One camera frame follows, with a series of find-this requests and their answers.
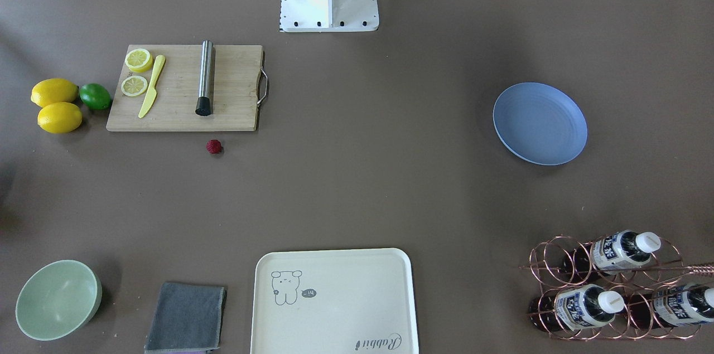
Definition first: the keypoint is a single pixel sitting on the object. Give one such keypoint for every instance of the green lime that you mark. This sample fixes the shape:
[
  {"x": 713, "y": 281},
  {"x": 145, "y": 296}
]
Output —
[{"x": 95, "y": 96}]

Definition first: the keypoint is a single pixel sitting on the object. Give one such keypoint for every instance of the copper wire bottle rack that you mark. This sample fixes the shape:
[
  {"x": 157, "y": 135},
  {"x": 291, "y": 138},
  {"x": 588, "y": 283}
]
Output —
[{"x": 667, "y": 270}]

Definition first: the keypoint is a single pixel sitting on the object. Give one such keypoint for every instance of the grey folded cloth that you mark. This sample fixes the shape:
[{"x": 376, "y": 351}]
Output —
[{"x": 187, "y": 319}]

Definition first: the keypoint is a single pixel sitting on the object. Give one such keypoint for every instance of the steel muddler black tip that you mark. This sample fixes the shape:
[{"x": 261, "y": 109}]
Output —
[{"x": 204, "y": 105}]

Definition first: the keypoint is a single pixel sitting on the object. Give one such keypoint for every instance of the whole yellow lemon upper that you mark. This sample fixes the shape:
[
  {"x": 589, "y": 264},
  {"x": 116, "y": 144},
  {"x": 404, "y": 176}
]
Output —
[{"x": 53, "y": 90}]

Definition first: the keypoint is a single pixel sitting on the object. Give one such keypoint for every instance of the whole yellow lemon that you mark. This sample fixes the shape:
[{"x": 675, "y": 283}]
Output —
[
  {"x": 61, "y": 117},
  {"x": 53, "y": 90}
]

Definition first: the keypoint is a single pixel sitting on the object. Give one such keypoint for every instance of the light green bowl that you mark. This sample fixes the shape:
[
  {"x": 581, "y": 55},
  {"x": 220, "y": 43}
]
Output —
[{"x": 57, "y": 300}]

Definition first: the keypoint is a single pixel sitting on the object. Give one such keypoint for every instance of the dark drink bottle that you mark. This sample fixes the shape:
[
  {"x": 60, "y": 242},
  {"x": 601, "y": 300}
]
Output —
[
  {"x": 622, "y": 251},
  {"x": 675, "y": 307},
  {"x": 589, "y": 306}
]

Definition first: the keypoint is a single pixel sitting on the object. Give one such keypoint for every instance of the whole yellow lemon lower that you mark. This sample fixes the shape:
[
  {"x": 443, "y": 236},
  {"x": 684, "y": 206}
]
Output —
[{"x": 61, "y": 117}]

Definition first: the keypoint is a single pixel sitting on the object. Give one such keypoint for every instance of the bamboo cutting board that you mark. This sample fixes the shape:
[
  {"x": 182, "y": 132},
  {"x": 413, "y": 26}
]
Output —
[{"x": 235, "y": 95}]

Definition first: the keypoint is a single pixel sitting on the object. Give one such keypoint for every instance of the cream rabbit tray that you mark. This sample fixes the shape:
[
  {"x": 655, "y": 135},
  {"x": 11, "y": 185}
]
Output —
[{"x": 334, "y": 301}]

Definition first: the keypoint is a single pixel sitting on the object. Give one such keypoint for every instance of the blue plastic plate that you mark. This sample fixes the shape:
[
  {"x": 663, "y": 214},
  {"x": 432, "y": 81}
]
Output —
[{"x": 540, "y": 124}]

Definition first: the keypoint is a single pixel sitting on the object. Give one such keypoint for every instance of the lemon half slice upper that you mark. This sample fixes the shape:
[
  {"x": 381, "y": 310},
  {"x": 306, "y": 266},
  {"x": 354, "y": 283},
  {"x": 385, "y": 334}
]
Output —
[{"x": 139, "y": 60}]

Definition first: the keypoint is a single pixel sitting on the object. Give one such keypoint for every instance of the dark drink bottle middle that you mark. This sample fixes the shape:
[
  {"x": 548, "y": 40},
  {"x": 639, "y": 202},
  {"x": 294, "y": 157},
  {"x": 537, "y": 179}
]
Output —
[{"x": 589, "y": 306}]

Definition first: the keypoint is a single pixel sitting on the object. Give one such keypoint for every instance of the lemon half slice lower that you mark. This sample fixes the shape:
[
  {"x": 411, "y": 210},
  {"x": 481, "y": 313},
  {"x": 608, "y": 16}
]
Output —
[{"x": 134, "y": 85}]

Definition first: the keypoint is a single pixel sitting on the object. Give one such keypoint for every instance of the lemon half slice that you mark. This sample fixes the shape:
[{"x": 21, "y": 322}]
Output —
[
  {"x": 139, "y": 60},
  {"x": 134, "y": 85}
]

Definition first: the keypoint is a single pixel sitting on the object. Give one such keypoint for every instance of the small red strawberry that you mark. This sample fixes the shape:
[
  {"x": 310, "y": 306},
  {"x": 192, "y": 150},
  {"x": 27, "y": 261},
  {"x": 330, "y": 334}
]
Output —
[{"x": 214, "y": 147}]

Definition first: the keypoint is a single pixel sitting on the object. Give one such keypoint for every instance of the dark drink bottle top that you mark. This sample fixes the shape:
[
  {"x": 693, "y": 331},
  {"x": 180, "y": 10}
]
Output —
[{"x": 622, "y": 251}]

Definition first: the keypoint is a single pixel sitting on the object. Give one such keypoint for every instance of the yellow plastic knife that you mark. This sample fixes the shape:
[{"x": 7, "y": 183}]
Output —
[{"x": 151, "y": 92}]

